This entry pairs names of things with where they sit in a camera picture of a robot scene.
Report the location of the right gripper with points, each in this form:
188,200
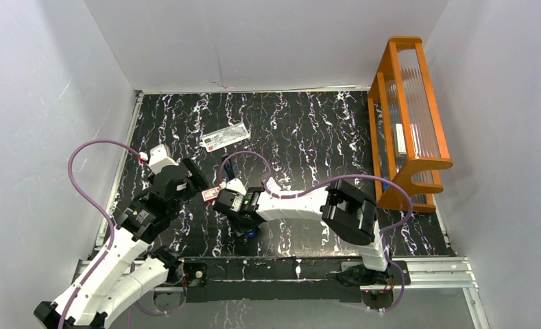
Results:
243,226

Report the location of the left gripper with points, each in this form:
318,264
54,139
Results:
188,177

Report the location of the red white staple box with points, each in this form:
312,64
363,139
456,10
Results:
211,194

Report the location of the silver staple strips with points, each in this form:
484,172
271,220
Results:
272,186

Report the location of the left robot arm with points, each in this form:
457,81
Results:
102,291

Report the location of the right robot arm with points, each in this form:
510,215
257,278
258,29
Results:
346,210

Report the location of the white plastic package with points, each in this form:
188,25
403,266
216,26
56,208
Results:
224,137

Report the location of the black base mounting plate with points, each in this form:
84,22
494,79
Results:
342,279

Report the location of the orange wooden rack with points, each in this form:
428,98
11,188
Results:
408,143

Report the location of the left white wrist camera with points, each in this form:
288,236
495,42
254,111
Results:
161,156

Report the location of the aluminium frame rail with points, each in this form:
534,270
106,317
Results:
441,272

